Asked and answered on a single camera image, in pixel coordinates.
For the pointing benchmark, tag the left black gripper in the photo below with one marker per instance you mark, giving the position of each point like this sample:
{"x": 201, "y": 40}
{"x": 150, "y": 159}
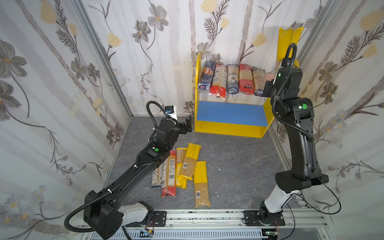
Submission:
{"x": 184, "y": 127}

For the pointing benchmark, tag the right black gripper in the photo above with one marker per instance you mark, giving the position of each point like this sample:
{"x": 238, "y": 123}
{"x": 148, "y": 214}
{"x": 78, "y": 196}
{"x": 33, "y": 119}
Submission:
{"x": 268, "y": 89}

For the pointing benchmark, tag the brown blue spaghetti bag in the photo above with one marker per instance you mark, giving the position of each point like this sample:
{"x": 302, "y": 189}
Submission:
{"x": 259, "y": 78}

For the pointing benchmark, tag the red yellow spaghetti bag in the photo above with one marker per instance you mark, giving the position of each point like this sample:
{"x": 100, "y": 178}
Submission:
{"x": 246, "y": 82}

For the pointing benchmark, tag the blue gold spaghetti bag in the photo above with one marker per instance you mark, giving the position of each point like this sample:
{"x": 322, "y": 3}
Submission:
{"x": 233, "y": 79}

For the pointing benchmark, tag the dark blue Barilla spaghetti bag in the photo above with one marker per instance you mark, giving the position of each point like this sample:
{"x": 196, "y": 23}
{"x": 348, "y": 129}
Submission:
{"x": 207, "y": 75}

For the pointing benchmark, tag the red labelled spaghetti bag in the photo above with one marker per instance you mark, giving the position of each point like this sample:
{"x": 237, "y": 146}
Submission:
{"x": 219, "y": 82}

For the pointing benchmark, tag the red clear spaghetti bag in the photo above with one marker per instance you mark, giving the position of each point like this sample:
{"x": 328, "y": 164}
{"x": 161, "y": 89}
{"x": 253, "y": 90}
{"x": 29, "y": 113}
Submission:
{"x": 169, "y": 175}

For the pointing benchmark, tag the brown spaghetti pack bottom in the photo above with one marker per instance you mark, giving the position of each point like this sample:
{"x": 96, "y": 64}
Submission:
{"x": 201, "y": 187}

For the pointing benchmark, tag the large yellow spaghetti bag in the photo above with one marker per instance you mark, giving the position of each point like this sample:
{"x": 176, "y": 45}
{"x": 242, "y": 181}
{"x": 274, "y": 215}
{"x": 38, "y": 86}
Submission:
{"x": 285, "y": 38}

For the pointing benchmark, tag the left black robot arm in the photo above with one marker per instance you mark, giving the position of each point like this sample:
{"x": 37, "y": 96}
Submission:
{"x": 103, "y": 212}

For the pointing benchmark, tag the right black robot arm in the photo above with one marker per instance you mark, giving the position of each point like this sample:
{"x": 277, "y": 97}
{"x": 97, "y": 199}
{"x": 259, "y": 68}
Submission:
{"x": 297, "y": 115}

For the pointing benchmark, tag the yellow shelf pink blue boards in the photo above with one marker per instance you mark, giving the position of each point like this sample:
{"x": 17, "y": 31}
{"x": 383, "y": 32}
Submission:
{"x": 227, "y": 118}

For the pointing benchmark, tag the clear white spaghetti bag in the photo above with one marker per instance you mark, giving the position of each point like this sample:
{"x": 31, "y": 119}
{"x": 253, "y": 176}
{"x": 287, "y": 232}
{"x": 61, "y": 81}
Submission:
{"x": 157, "y": 175}

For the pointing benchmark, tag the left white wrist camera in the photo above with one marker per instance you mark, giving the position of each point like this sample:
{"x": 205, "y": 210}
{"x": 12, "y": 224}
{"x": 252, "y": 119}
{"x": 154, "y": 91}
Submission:
{"x": 171, "y": 111}

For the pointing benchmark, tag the white cable duct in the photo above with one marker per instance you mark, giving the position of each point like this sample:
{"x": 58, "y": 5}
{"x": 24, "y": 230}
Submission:
{"x": 199, "y": 234}

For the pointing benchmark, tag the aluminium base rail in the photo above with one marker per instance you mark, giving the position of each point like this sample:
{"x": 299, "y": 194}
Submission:
{"x": 300, "y": 224}

